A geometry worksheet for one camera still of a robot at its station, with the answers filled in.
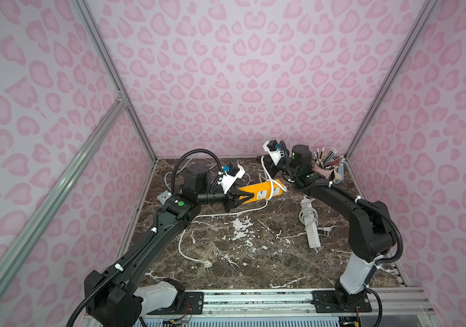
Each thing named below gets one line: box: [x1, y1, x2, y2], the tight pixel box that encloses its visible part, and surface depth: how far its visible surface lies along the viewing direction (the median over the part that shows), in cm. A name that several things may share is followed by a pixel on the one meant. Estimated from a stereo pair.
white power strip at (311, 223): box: [300, 194, 321, 249], surface depth 90 cm
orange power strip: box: [237, 179, 285, 205], surface depth 68 cm
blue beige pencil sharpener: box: [332, 162, 345, 184], surface depth 109 cm
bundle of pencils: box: [312, 147, 345, 169], surface depth 105 cm
